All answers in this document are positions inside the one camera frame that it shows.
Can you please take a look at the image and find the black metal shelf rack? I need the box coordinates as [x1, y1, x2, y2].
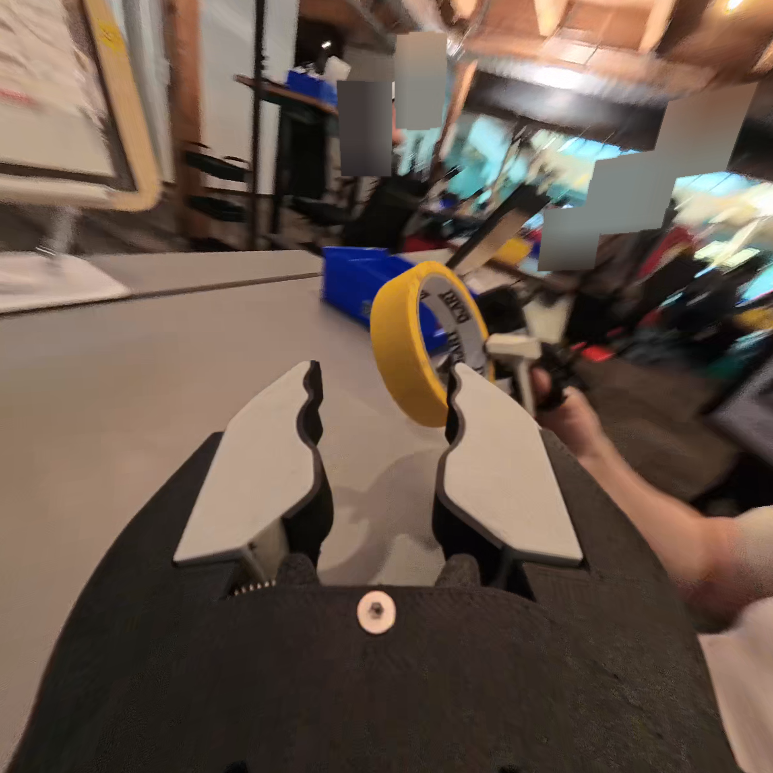
[181, 0, 340, 250]

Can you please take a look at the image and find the white tablet stand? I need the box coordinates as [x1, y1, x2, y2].
[0, 205, 132, 316]

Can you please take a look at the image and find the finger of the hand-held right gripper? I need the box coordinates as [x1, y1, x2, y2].
[485, 334, 542, 362]

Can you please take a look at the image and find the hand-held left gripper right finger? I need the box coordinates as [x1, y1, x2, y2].
[431, 361, 585, 589]

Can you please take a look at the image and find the person's right hand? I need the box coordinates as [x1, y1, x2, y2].
[531, 368, 611, 460]

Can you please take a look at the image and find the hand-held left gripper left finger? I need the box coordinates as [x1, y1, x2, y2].
[173, 360, 335, 583]

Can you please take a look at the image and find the blue plastic bin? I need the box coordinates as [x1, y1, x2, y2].
[320, 246, 478, 339]

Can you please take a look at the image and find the small blue storage crate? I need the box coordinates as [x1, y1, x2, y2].
[285, 68, 339, 108]

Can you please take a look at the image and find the grey desk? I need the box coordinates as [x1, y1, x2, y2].
[0, 248, 581, 773]

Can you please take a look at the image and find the person's right forearm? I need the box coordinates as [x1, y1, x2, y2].
[577, 444, 750, 629]

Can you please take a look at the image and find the black office chair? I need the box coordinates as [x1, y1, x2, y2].
[343, 175, 437, 250]

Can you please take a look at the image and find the yellow tape roll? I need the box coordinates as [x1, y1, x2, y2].
[370, 261, 497, 428]

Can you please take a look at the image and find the printed instruction sheet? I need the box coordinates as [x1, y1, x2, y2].
[0, 0, 118, 182]

